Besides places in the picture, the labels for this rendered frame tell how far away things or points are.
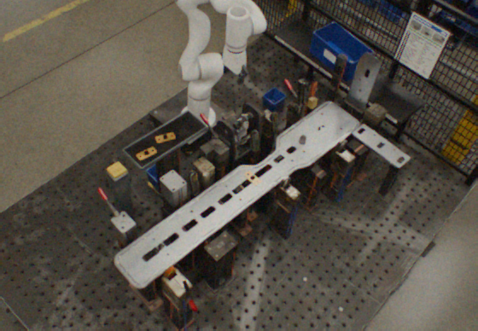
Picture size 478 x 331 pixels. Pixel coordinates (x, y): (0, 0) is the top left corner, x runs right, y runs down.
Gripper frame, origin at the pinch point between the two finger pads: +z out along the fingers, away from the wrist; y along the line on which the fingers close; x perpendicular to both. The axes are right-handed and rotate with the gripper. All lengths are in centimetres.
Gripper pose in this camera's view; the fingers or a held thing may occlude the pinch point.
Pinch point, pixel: (233, 76)
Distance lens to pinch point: 220.6
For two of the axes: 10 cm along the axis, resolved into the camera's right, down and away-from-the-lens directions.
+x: 7.5, -4.8, 4.6
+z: -0.6, 6.4, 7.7
